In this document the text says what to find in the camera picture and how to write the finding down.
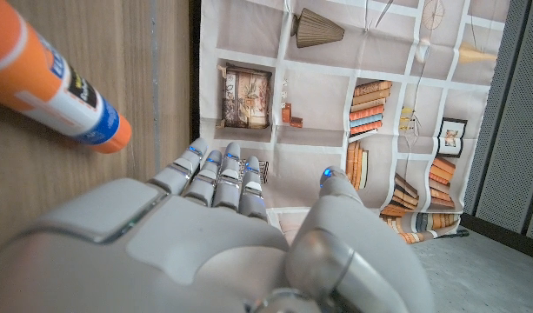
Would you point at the printed bookshelf backdrop cloth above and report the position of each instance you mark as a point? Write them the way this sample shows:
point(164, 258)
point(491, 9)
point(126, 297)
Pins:
point(318, 100)

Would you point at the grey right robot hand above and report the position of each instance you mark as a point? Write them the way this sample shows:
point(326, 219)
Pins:
point(161, 261)

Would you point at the orange glue stick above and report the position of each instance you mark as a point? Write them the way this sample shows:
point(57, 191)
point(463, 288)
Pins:
point(53, 87)

